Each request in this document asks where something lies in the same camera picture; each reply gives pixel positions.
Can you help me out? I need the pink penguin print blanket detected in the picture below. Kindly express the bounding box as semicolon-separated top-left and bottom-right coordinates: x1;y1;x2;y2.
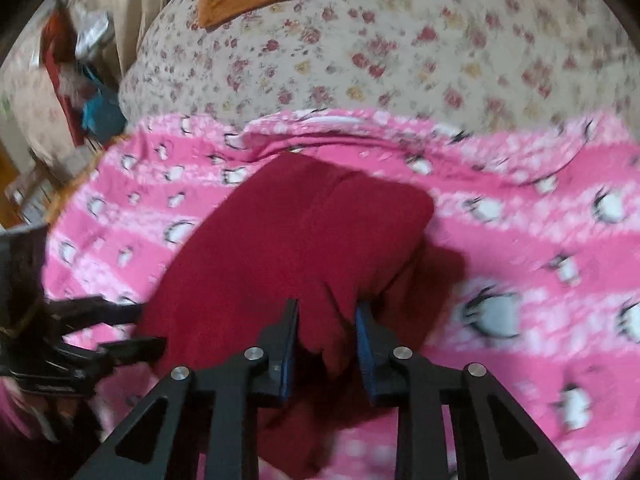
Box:
40;107;640;480

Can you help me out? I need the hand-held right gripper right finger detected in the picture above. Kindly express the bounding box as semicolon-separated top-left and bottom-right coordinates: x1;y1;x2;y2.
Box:
355;301;583;480

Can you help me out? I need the red cloth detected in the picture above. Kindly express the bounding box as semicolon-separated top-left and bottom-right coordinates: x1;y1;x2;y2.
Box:
135;152;468;480

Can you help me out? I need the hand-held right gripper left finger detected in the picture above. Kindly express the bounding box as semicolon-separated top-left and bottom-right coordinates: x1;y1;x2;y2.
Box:
70;299;301;480

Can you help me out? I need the beige curtain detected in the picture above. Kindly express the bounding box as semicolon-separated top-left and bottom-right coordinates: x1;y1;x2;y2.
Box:
82;0;206;88

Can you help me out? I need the red object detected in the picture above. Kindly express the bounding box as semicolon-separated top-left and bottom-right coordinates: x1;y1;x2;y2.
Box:
41;10;87;147

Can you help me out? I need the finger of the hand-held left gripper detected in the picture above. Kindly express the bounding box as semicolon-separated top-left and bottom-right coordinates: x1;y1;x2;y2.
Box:
62;336;168;380
45;294;147;330

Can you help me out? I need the orange cloth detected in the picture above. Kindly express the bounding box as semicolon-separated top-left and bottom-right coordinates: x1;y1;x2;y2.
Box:
45;180;76;226

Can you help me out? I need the floral bedsheet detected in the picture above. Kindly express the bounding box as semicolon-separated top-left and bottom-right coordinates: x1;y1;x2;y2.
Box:
117;0;633;133

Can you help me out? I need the blue bag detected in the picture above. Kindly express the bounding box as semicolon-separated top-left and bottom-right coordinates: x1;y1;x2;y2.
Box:
81;87;127;133

